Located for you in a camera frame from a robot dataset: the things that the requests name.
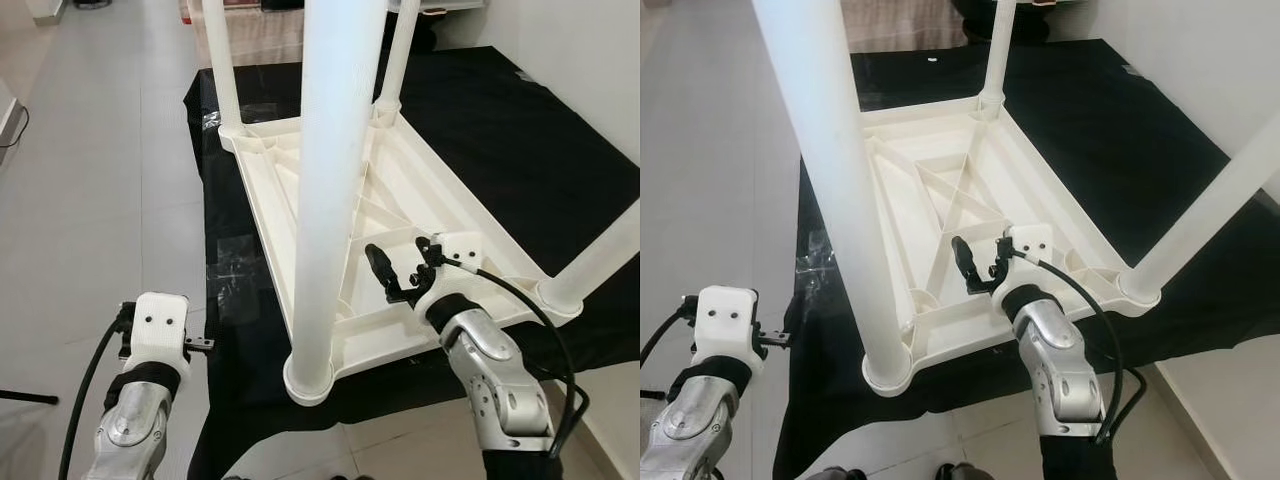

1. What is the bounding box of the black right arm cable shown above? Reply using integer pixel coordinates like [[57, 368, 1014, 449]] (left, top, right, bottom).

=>
[[1018, 250, 1147, 447], [440, 255, 592, 461]]

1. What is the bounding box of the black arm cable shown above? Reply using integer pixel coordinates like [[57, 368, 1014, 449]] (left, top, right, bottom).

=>
[[1018, 250, 1147, 447], [58, 303, 138, 480], [640, 297, 701, 371], [440, 255, 592, 461]]

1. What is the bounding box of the beige woven mat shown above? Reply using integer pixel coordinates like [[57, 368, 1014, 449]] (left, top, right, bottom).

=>
[[838, 0, 969, 53], [180, 0, 307, 67]]

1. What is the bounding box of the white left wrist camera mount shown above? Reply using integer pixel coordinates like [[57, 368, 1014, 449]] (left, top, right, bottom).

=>
[[695, 285, 764, 377], [132, 292, 192, 377]]

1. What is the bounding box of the black tablecloth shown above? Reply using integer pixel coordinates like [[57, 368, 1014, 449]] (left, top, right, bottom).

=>
[[772, 38, 1280, 480], [183, 45, 641, 480]]

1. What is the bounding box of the white plastic table leg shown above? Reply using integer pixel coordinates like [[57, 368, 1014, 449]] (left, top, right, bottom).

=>
[[978, 0, 1018, 119], [283, 0, 391, 407], [750, 0, 914, 399], [203, 0, 247, 141], [1118, 138, 1280, 307], [374, 0, 421, 123], [538, 198, 641, 311]]

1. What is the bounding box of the thin black floor cable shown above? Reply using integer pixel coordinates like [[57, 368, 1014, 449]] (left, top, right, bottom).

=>
[[0, 104, 31, 151]]

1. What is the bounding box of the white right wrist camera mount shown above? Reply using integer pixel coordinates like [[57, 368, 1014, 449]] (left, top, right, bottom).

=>
[[414, 231, 487, 303], [998, 224, 1054, 297]]

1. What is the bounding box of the black round bowl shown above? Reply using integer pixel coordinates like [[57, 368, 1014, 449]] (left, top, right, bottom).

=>
[[950, 0, 1053, 47], [408, 0, 473, 53]]

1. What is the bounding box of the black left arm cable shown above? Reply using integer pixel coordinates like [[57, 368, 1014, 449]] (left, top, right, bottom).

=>
[[58, 303, 138, 480], [640, 297, 701, 371]]

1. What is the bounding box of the white plastic children table top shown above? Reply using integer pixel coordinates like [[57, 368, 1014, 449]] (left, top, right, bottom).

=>
[[800, 90, 1163, 399], [218, 98, 583, 407]]

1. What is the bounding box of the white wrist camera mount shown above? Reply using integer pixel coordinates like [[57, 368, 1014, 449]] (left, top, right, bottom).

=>
[[132, 292, 192, 377], [695, 285, 764, 377], [998, 224, 1054, 297], [414, 231, 487, 303]]

